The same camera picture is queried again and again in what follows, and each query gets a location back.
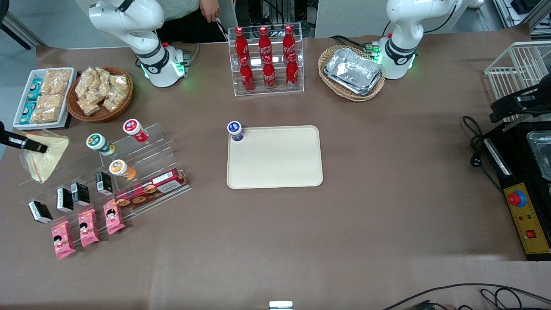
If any dark metal bar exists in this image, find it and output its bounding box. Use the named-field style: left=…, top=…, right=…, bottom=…
left=0, top=11, right=46, bottom=50

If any clear acrylic bottle rack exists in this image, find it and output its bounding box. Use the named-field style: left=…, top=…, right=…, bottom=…
left=227, top=24, right=305, bottom=97

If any blue lid small bottle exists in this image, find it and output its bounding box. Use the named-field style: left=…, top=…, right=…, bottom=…
left=227, top=121, right=245, bottom=143

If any red lid small bottle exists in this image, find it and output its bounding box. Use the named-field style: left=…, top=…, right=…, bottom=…
left=123, top=119, right=149, bottom=143

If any red cola bottle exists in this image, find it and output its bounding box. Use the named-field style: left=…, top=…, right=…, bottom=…
left=239, top=57, right=255, bottom=93
left=258, top=26, right=272, bottom=61
left=283, top=25, right=297, bottom=59
left=235, top=27, right=250, bottom=61
left=286, top=53, right=299, bottom=90
left=263, top=56, right=276, bottom=91

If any golden crispy snack pack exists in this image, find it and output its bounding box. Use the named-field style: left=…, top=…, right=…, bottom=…
left=42, top=69, right=72, bottom=95
left=30, top=94, right=65, bottom=124

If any looped black cable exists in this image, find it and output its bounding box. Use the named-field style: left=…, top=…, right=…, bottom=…
left=480, top=288, right=523, bottom=310

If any clear acrylic tiered shelf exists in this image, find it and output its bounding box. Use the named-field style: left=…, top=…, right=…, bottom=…
left=18, top=124, right=192, bottom=250

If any small black carton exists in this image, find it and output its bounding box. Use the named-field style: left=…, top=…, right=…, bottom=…
left=95, top=172, right=113, bottom=195
left=71, top=183, right=90, bottom=206
left=57, top=188, right=74, bottom=213
left=28, top=200, right=53, bottom=224

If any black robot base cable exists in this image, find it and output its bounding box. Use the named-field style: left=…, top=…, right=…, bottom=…
left=329, top=34, right=378, bottom=52

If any white wire rack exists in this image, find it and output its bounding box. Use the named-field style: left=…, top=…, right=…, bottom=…
left=484, top=41, right=551, bottom=123

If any orange lid small bottle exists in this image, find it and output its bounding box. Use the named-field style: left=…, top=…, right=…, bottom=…
left=108, top=159, right=137, bottom=181

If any aluminium foil container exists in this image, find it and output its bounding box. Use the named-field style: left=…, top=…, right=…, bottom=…
left=324, top=65, right=384, bottom=96
left=327, top=47, right=383, bottom=89

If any red cookie box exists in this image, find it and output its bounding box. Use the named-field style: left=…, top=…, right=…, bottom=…
left=114, top=168, right=189, bottom=209

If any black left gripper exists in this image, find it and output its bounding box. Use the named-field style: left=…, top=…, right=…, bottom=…
left=490, top=85, right=551, bottom=124

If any triangle sandwich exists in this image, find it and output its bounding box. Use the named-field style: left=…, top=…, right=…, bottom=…
left=19, top=131, right=70, bottom=183

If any green lid small bottle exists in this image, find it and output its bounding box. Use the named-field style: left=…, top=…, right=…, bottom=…
left=86, top=133, right=116, bottom=156

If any long black cable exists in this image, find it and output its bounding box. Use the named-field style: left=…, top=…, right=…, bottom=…
left=381, top=283, right=551, bottom=310

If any blue snack pack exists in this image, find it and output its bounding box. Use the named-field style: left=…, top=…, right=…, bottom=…
left=27, top=78, right=43, bottom=101
left=19, top=102, right=37, bottom=125

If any clear bag of crackers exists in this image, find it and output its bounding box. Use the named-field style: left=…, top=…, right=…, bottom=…
left=97, top=69, right=130, bottom=93
left=74, top=67, right=102, bottom=102
left=102, top=88, right=127, bottom=112
left=77, top=98, right=102, bottom=117

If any white rectangular snack tray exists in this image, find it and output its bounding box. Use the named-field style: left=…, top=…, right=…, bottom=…
left=13, top=68, right=78, bottom=130

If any oval wicker basket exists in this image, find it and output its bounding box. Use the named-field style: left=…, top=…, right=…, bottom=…
left=318, top=45, right=386, bottom=102

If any aluminium frame shelf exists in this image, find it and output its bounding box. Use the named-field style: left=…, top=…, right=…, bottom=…
left=493, top=0, right=551, bottom=31

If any grey metal strip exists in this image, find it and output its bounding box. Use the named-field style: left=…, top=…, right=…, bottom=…
left=501, top=116, right=534, bottom=131

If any black food warmer appliance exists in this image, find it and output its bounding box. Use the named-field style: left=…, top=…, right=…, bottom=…
left=484, top=121, right=551, bottom=262

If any beige plastic tray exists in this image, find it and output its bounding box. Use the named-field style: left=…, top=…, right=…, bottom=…
left=226, top=125, right=324, bottom=190

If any black power cable with plug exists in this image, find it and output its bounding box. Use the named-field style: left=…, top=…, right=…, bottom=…
left=463, top=115, right=505, bottom=195

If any person in grey sweater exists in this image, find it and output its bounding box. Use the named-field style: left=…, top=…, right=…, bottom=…
left=156, top=0, right=231, bottom=43

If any bare person hand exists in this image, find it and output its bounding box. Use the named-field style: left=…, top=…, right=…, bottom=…
left=199, top=0, right=220, bottom=23

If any yellow control panel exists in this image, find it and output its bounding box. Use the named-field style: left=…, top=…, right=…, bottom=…
left=503, top=183, right=551, bottom=254

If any pink snack pack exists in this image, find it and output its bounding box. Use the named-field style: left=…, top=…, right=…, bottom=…
left=78, top=209, right=99, bottom=248
left=51, top=220, right=76, bottom=260
left=103, top=199, right=126, bottom=235

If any stainless steel pan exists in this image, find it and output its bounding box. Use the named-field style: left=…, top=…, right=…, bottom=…
left=526, top=130, right=551, bottom=181

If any round wicker basket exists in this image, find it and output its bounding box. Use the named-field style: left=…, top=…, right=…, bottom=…
left=66, top=66, right=133, bottom=123

